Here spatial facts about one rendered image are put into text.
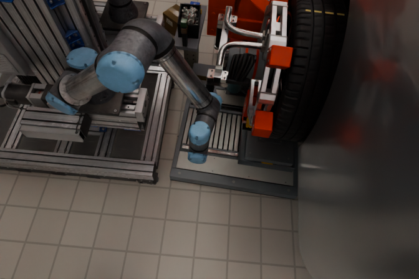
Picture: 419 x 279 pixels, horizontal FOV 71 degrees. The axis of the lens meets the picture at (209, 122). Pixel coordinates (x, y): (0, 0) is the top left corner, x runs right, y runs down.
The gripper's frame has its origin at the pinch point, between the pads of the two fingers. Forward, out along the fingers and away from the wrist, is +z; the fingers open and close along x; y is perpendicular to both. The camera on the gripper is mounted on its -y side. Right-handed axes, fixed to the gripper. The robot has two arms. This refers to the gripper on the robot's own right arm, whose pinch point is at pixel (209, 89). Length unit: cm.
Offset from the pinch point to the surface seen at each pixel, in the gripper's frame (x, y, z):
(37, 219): 95, -83, -56
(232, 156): -19, -75, 3
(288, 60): -26.8, 31.0, -4.4
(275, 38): -22.2, 29.0, 7.1
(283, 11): -24.9, 29.0, 22.4
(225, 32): -3.1, 15.0, 21.4
